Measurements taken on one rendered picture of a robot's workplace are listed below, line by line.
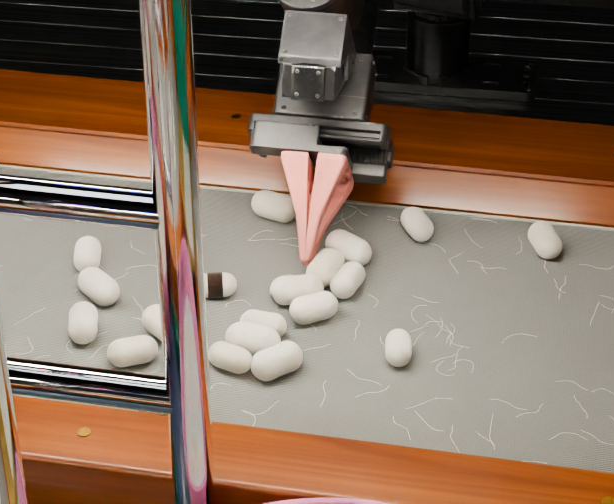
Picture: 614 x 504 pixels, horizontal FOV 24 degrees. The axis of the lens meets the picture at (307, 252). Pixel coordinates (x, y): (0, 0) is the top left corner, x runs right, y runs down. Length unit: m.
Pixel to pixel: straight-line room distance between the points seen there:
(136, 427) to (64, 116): 0.40
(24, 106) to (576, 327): 0.51
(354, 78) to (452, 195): 0.15
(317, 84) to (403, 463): 0.27
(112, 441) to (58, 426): 0.04
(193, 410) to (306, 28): 0.32
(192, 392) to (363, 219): 0.38
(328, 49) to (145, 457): 0.30
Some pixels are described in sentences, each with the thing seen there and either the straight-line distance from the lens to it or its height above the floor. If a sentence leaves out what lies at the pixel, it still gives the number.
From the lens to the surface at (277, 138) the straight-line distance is 1.05.
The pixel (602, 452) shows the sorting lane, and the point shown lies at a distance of 0.93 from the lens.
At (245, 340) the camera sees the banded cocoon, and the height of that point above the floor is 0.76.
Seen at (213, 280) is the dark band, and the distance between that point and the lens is 1.03.
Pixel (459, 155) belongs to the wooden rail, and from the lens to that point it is 1.16.
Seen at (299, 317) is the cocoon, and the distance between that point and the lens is 1.00.
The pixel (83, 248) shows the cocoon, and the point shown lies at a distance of 1.07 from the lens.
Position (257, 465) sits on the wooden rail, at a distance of 0.87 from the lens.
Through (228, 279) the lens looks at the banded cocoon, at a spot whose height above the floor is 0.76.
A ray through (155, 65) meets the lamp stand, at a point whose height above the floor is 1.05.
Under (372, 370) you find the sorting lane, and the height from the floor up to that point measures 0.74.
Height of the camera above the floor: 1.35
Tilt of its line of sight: 34 degrees down
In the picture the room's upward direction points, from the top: straight up
